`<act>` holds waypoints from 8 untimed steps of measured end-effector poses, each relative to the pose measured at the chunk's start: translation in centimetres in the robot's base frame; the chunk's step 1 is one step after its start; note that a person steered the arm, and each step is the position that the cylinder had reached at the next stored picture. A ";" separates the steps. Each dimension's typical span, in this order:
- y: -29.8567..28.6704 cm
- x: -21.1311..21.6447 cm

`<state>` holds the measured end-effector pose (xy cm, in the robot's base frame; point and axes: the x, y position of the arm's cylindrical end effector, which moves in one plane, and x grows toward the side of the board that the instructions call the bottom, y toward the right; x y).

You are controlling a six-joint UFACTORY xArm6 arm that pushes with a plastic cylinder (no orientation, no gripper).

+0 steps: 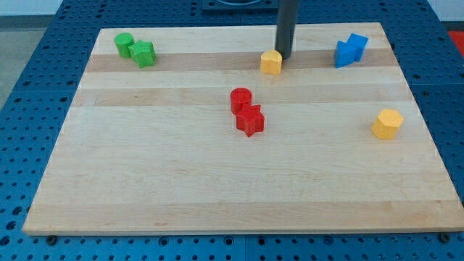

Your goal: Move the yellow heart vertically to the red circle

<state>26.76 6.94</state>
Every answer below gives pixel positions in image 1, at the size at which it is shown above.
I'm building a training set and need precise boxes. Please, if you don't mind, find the yellow heart block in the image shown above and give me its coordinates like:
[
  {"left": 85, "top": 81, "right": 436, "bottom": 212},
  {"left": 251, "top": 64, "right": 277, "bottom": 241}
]
[{"left": 260, "top": 49, "right": 282, "bottom": 75}]

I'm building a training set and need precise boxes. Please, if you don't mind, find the red star block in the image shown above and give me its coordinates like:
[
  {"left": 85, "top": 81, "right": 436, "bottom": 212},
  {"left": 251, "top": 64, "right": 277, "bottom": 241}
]
[{"left": 236, "top": 104, "right": 265, "bottom": 137}]

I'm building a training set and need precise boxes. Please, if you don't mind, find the red cylinder block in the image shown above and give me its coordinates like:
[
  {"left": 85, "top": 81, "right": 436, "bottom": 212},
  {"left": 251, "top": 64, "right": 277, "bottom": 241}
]
[{"left": 230, "top": 87, "right": 252, "bottom": 115}]

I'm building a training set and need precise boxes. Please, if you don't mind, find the wooden board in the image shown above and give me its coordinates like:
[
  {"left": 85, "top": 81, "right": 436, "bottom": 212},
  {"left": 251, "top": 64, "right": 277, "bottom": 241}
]
[{"left": 22, "top": 22, "right": 463, "bottom": 236}]

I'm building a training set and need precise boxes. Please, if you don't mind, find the green star block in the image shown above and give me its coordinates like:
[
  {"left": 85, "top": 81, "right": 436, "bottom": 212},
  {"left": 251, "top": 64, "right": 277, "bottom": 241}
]
[{"left": 128, "top": 40, "right": 156, "bottom": 68}]

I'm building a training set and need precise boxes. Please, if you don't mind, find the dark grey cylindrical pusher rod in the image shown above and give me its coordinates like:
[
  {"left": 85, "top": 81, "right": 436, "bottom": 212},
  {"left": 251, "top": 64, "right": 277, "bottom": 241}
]
[{"left": 275, "top": 0, "right": 300, "bottom": 60}]

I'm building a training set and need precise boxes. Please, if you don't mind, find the blue arrow-shaped block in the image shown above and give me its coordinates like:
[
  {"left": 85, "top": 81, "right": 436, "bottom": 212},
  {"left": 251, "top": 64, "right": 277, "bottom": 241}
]
[{"left": 334, "top": 41, "right": 357, "bottom": 68}]

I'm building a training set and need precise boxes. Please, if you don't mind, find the green cylinder block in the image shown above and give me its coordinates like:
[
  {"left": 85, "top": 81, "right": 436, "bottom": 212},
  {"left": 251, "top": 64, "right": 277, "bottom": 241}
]
[{"left": 114, "top": 33, "right": 135, "bottom": 58}]

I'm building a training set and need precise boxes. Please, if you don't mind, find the blue cube block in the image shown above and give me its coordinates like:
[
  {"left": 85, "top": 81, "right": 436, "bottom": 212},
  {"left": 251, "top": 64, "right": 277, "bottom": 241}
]
[{"left": 347, "top": 33, "right": 368, "bottom": 62}]

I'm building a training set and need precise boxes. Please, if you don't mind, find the yellow hexagon block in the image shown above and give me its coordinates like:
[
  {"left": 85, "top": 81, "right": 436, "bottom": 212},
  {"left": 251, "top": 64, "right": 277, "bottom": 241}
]
[{"left": 371, "top": 109, "right": 404, "bottom": 140}]

